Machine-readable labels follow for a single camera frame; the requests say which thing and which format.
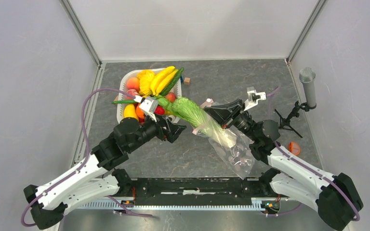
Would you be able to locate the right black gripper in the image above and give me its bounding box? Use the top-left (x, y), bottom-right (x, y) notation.
top-left (204, 99), bottom-right (259, 142)

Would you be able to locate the red pepper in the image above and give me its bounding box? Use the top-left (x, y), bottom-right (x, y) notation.
top-left (139, 106), bottom-right (165, 123)

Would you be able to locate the grey microphone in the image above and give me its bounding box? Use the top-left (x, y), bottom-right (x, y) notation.
top-left (299, 67), bottom-right (317, 109)

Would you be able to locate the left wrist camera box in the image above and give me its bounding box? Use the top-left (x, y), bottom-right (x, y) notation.
top-left (139, 97), bottom-right (158, 122)

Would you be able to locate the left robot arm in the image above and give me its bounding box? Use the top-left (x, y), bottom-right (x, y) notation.
top-left (23, 115), bottom-right (186, 230)

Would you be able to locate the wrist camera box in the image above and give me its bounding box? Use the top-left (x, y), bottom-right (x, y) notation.
top-left (139, 97), bottom-right (158, 122)
top-left (244, 87), bottom-right (266, 111)

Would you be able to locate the orange round object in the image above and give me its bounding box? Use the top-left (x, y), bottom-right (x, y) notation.
top-left (289, 141), bottom-right (301, 156)

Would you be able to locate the yellow lemon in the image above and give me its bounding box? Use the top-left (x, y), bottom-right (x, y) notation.
top-left (123, 103), bottom-right (139, 121)

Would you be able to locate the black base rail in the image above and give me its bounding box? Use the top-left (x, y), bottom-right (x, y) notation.
top-left (116, 177), bottom-right (278, 206)

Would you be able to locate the yellow banana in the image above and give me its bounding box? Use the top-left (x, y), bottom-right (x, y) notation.
top-left (156, 69), bottom-right (178, 96)
top-left (150, 66), bottom-right (175, 96)

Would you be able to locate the green napa cabbage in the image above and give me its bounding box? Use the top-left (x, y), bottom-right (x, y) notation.
top-left (156, 96), bottom-right (237, 148)

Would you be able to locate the clear zip top bag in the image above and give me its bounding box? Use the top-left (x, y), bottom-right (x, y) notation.
top-left (193, 114), bottom-right (255, 179)

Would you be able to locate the dark green cucumber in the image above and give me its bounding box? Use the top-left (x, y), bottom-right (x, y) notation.
top-left (160, 67), bottom-right (184, 96)

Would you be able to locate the small wooden cube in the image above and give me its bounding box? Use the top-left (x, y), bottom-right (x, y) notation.
top-left (183, 77), bottom-right (191, 86)

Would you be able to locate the black microphone tripod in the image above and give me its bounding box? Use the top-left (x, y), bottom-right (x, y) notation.
top-left (274, 101), bottom-right (313, 138)

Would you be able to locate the white plastic basket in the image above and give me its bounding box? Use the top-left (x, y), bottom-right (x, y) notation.
top-left (116, 68), bottom-right (182, 123)

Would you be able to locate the lower reddish peach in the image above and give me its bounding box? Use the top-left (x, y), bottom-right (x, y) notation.
top-left (125, 89), bottom-right (139, 100)

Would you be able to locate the long green chili pepper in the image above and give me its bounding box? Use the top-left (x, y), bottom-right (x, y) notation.
top-left (112, 100), bottom-right (137, 104)

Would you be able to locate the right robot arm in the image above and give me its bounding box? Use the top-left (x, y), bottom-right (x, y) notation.
top-left (204, 99), bottom-right (363, 231)

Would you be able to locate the upper peach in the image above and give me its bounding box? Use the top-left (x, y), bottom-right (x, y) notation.
top-left (126, 77), bottom-right (140, 92)

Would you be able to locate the yellow crinkled lettuce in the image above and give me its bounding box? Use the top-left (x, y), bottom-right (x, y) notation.
top-left (137, 69), bottom-right (155, 96)

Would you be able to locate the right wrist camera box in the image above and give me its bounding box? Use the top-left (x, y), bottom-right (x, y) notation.
top-left (244, 87), bottom-right (266, 111)

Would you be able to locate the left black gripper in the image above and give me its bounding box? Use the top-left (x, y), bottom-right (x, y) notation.
top-left (127, 110), bottom-right (187, 153)

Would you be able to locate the orange bell pepper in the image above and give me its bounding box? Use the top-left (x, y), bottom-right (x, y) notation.
top-left (136, 103), bottom-right (145, 120)

